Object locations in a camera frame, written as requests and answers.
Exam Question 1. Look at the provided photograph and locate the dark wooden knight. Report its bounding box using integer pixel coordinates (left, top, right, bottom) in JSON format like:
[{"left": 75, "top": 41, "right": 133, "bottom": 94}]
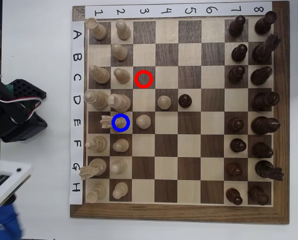
[
  {"left": 251, "top": 33, "right": 281, "bottom": 64},
  {"left": 254, "top": 159, "right": 285, "bottom": 182}
]

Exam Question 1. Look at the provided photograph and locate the white letter label strip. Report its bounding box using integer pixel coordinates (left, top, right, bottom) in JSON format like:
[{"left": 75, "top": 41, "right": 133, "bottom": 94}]
[{"left": 69, "top": 20, "right": 86, "bottom": 205}]

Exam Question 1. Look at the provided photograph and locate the light wooden bishop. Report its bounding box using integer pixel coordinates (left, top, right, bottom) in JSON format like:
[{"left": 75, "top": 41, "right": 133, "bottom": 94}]
[
  {"left": 88, "top": 65, "right": 111, "bottom": 85},
  {"left": 85, "top": 135, "right": 108, "bottom": 154}
]

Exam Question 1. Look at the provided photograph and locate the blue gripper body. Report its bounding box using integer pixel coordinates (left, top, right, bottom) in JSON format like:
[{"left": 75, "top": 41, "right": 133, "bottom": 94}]
[{"left": 0, "top": 199, "right": 24, "bottom": 240}]

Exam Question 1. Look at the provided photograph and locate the white red black servo cable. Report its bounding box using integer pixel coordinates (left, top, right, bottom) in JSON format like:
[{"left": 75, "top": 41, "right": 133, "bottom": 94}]
[{"left": 0, "top": 73, "right": 43, "bottom": 123}]

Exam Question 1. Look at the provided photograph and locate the dark wooden rook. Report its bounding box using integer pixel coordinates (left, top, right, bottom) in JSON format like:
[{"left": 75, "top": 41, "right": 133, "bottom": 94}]
[
  {"left": 247, "top": 186, "right": 270, "bottom": 207},
  {"left": 254, "top": 10, "right": 278, "bottom": 36}
]

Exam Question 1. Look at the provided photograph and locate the white number label strip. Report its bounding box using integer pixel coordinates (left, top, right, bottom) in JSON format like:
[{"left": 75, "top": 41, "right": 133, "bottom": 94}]
[{"left": 84, "top": 1, "right": 273, "bottom": 19}]

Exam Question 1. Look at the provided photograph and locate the dark wooden queen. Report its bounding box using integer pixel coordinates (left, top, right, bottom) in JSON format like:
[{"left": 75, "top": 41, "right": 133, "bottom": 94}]
[{"left": 251, "top": 91, "right": 281, "bottom": 112}]

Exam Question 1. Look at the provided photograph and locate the light wooden pawn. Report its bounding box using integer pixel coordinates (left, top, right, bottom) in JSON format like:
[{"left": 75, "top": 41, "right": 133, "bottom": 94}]
[
  {"left": 112, "top": 181, "right": 129, "bottom": 200},
  {"left": 109, "top": 158, "right": 128, "bottom": 176},
  {"left": 113, "top": 67, "right": 131, "bottom": 85},
  {"left": 110, "top": 43, "right": 129, "bottom": 62},
  {"left": 135, "top": 114, "right": 152, "bottom": 130},
  {"left": 115, "top": 19, "right": 132, "bottom": 41},
  {"left": 112, "top": 138, "right": 130, "bottom": 153},
  {"left": 156, "top": 95, "right": 172, "bottom": 110}
]

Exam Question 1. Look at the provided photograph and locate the light wooden knight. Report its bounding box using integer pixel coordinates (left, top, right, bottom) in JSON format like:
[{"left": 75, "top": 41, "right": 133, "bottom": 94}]
[
  {"left": 78, "top": 157, "right": 107, "bottom": 181},
  {"left": 100, "top": 114, "right": 127, "bottom": 131}
]

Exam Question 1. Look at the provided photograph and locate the dark wooden bishop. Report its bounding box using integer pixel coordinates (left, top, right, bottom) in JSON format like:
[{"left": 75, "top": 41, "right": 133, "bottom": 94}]
[
  {"left": 251, "top": 141, "right": 274, "bottom": 159},
  {"left": 250, "top": 66, "right": 274, "bottom": 86}
]

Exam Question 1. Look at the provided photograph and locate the wooden chessboard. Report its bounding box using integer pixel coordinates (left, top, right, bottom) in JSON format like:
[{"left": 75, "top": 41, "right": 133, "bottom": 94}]
[{"left": 69, "top": 1, "right": 291, "bottom": 225}]

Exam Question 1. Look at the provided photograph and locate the light wooden rook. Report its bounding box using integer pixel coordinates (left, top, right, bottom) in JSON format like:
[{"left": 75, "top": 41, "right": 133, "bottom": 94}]
[
  {"left": 85, "top": 182, "right": 107, "bottom": 204},
  {"left": 85, "top": 17, "right": 108, "bottom": 41}
]

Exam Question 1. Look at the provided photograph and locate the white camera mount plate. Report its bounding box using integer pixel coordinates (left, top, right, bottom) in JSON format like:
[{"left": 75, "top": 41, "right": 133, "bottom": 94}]
[{"left": 0, "top": 159, "right": 33, "bottom": 209}]

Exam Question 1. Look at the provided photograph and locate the white pawn D2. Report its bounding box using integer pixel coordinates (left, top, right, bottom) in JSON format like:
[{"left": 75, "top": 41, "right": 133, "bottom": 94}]
[{"left": 106, "top": 93, "right": 132, "bottom": 113}]

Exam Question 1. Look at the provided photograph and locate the light wooden queen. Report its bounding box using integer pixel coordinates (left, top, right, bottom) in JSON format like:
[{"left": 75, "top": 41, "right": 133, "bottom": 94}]
[{"left": 83, "top": 90, "right": 110, "bottom": 112}]

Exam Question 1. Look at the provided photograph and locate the dark wooden king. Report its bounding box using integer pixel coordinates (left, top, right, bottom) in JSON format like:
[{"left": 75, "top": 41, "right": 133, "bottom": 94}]
[{"left": 250, "top": 116, "right": 281, "bottom": 136}]

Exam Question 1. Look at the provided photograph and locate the dark wooden pawn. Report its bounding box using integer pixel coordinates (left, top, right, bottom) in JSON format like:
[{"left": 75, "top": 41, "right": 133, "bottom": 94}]
[
  {"left": 228, "top": 117, "right": 245, "bottom": 133},
  {"left": 225, "top": 161, "right": 244, "bottom": 178},
  {"left": 178, "top": 93, "right": 193, "bottom": 109},
  {"left": 227, "top": 65, "right": 246, "bottom": 84},
  {"left": 228, "top": 14, "right": 247, "bottom": 38},
  {"left": 230, "top": 43, "right": 249, "bottom": 63},
  {"left": 229, "top": 138, "right": 247, "bottom": 153},
  {"left": 225, "top": 187, "right": 244, "bottom": 206}
]

